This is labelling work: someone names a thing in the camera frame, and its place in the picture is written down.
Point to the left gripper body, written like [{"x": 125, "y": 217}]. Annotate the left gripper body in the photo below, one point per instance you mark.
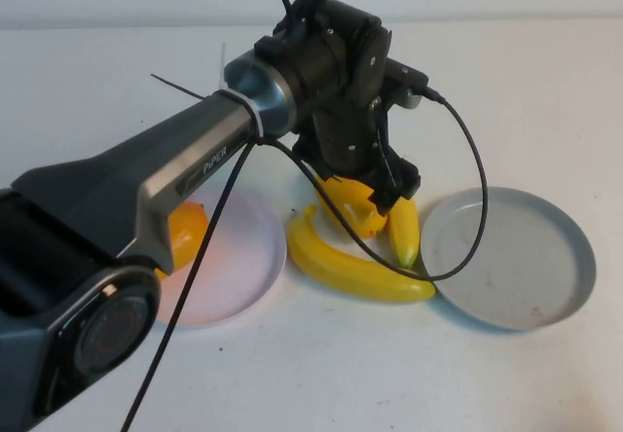
[{"x": 345, "y": 145}]

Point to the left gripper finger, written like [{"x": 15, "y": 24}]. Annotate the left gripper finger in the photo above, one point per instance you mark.
[
  {"x": 382, "y": 204},
  {"x": 408, "y": 190}
]

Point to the orange-yellow mango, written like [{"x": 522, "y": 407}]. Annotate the orange-yellow mango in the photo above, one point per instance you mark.
[
  {"x": 350, "y": 203},
  {"x": 187, "y": 237}
]

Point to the yellow banana with green tip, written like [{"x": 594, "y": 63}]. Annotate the yellow banana with green tip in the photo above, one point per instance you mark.
[{"x": 405, "y": 232}]

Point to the yellow banana with pale tip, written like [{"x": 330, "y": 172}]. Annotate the yellow banana with pale tip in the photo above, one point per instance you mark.
[{"x": 340, "y": 271}]

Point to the grey round plate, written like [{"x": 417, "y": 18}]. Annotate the grey round plate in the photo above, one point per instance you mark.
[{"x": 516, "y": 266}]

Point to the pink round plate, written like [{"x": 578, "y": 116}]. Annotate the pink round plate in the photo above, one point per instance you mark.
[{"x": 243, "y": 266}]

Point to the white zip tie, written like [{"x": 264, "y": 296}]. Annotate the white zip tie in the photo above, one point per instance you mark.
[{"x": 251, "y": 111}]

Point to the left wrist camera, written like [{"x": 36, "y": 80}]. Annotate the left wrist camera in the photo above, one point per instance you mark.
[{"x": 406, "y": 84}]

